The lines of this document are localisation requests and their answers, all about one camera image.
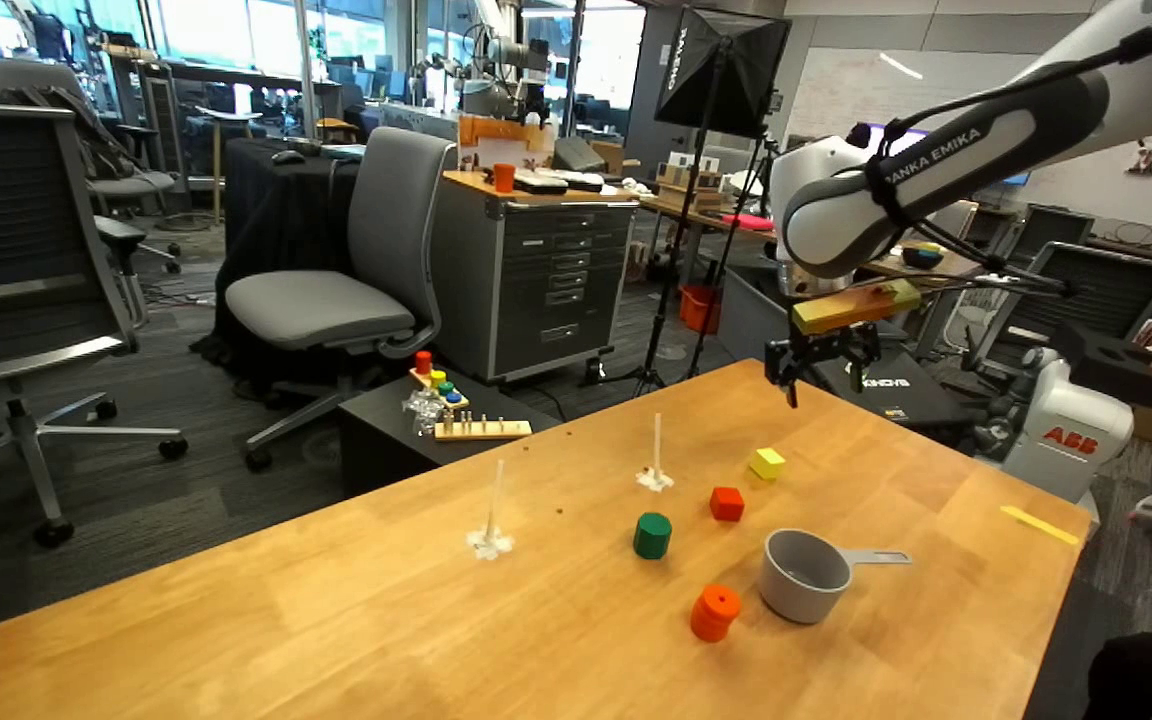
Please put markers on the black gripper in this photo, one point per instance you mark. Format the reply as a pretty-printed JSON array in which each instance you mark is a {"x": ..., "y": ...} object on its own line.
[{"x": 795, "y": 359}]

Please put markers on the yellow cube block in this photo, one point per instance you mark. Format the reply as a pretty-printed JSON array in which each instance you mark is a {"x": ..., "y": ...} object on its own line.
[{"x": 765, "y": 464}]

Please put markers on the orange cube block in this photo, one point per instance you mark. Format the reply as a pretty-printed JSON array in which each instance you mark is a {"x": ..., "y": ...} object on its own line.
[{"x": 727, "y": 506}]

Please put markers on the grey measuring cup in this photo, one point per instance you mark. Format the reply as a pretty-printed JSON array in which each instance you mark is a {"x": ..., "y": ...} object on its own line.
[{"x": 806, "y": 573}]

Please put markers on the green cylinder block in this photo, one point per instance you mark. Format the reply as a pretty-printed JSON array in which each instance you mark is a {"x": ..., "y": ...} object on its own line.
[{"x": 654, "y": 535}]

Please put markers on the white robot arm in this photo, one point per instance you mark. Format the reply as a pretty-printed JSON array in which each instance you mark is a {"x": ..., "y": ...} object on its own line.
[{"x": 1090, "y": 89}]

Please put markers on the white ABB robot base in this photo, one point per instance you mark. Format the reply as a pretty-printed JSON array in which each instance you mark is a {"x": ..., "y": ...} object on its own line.
[{"x": 1069, "y": 428}]

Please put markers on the orange cup on cabinet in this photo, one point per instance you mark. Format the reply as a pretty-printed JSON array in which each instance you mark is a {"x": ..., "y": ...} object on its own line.
[{"x": 502, "y": 179}]

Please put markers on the white peg stand far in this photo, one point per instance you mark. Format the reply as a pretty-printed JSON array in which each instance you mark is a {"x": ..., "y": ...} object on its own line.
[{"x": 654, "y": 474}]

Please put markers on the white peg stand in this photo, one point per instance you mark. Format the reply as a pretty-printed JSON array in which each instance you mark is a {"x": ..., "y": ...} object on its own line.
[
  {"x": 488, "y": 543},
  {"x": 654, "y": 474}
]

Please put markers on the orange cylinder block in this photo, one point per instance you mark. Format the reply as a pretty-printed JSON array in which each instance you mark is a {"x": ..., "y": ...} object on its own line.
[{"x": 713, "y": 614}]

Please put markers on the yellow tape strip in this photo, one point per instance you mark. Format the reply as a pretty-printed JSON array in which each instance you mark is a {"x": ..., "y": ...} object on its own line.
[{"x": 1043, "y": 526}]

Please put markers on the grey drawer cabinet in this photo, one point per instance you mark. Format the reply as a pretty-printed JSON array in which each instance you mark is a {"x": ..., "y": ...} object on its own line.
[{"x": 526, "y": 282}]

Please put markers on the white peg stand near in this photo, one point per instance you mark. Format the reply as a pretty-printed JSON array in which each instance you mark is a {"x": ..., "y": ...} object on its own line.
[{"x": 488, "y": 543}]

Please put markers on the colourful toy block set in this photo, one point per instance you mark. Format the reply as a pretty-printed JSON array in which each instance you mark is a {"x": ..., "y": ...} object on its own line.
[{"x": 443, "y": 411}]

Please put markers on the black low side table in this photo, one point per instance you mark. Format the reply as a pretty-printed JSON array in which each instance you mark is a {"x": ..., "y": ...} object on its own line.
[{"x": 382, "y": 445}]

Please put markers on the grey office chair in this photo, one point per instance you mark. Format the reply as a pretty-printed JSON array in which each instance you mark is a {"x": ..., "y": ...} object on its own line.
[{"x": 376, "y": 306}]

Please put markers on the black mesh office chair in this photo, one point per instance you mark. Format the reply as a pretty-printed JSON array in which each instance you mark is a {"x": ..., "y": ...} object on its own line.
[{"x": 57, "y": 303}]

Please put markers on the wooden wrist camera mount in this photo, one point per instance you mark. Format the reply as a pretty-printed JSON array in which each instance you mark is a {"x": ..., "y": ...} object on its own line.
[{"x": 852, "y": 306}]

